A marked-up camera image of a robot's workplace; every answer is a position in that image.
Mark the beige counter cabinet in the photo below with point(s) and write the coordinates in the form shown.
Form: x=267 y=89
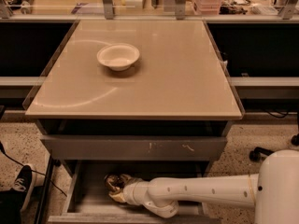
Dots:
x=178 y=87

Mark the right metal post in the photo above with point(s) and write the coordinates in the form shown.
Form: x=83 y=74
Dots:
x=180 y=9

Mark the left metal post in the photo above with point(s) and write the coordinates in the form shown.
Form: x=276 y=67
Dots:
x=108 y=9

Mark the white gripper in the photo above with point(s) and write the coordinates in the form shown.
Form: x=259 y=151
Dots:
x=131 y=189

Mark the metal post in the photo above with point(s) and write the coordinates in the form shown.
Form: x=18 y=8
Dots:
x=180 y=9
x=108 y=9

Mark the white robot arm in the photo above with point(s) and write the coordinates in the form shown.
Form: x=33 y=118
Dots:
x=273 y=192

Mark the orange soda can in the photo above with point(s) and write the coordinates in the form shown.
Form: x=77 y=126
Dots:
x=115 y=183

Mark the black sneaker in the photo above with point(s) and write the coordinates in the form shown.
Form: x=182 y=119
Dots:
x=24 y=184

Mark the white bowl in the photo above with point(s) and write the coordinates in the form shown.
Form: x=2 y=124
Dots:
x=118 y=57

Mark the black office chair base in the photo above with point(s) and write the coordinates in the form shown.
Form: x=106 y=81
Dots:
x=256 y=154

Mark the open middle drawer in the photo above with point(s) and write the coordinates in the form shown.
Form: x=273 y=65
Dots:
x=88 y=201

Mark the closed grey top drawer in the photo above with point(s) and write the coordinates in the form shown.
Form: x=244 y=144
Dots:
x=134 y=148

